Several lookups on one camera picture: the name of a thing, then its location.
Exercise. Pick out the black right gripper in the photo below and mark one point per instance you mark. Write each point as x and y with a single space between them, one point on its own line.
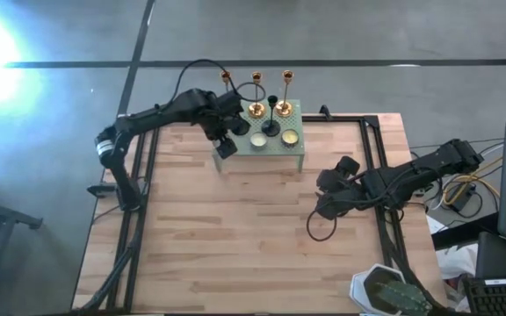
338 186

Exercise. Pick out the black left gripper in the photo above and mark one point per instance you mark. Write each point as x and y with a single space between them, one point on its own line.
224 125

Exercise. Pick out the candle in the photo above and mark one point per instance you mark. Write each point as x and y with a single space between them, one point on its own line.
258 140
290 138

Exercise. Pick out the gold candlestick holder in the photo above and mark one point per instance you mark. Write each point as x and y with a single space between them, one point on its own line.
257 109
284 108
225 76

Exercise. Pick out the black candlestick holder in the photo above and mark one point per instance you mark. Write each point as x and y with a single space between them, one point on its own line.
271 128

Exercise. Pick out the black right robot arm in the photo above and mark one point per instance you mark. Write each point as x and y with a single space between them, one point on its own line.
433 164

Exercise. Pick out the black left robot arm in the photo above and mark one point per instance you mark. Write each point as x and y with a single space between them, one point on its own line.
169 109

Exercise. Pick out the green perforated metal shelf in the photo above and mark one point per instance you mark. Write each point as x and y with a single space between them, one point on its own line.
275 147

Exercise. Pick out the white angular plant pot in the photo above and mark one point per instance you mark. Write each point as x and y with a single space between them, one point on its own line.
358 285

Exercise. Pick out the green cactus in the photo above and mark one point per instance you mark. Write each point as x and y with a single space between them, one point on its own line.
400 296

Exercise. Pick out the black power adapter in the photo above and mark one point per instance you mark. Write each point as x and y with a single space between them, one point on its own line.
464 197

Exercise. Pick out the black side desk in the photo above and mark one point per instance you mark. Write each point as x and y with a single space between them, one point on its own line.
455 237

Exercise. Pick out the white plastic bag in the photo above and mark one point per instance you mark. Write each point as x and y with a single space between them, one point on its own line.
455 263

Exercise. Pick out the black box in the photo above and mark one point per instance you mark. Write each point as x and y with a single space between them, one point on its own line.
503 259

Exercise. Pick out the black keyboard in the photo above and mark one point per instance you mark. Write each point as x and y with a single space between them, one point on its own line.
499 298

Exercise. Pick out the black aluminium table frame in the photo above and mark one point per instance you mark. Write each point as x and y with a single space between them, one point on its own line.
345 119

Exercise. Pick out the black clamp mount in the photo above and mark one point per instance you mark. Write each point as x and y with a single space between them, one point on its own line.
324 112

